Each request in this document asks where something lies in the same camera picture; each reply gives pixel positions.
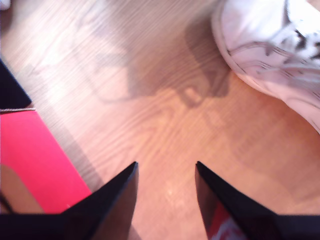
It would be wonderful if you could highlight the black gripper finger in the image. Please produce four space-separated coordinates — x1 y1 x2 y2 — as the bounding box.
62 161 139 240
195 160 283 240

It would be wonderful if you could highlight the white leather sneaker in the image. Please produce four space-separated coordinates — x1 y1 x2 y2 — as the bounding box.
211 0 320 136

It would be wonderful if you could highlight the red cardboard shoebox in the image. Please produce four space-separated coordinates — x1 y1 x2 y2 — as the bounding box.
0 58 92 215

